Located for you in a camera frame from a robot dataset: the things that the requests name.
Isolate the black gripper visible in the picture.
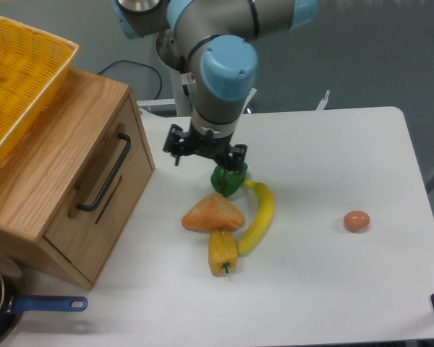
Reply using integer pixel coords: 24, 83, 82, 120
163, 124, 247, 171

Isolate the wooden top drawer black handle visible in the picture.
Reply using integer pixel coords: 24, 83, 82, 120
43, 94, 156, 283

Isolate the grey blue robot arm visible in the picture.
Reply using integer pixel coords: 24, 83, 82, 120
113, 1, 318, 173

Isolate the wooden drawer cabinet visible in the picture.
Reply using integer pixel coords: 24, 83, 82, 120
0, 69, 137, 289

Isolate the green bell pepper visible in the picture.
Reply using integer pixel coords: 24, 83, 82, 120
210, 163, 248, 197

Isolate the yellow banana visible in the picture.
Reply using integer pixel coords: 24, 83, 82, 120
238, 179, 276, 256

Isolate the yellow bell pepper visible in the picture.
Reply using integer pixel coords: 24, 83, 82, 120
208, 230, 239, 275

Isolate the brown egg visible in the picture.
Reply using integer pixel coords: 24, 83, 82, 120
343, 210, 370, 232

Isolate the yellow plastic basket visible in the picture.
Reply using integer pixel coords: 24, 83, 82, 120
0, 16, 79, 167

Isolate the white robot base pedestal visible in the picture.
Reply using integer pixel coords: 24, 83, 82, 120
156, 30, 258, 117

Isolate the black cable on floor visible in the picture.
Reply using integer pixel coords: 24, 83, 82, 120
97, 59, 163, 100

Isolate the white table bracket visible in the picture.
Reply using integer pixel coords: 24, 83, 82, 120
315, 90, 331, 111

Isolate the blue handled dark pan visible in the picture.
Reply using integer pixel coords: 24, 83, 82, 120
0, 256, 88, 343

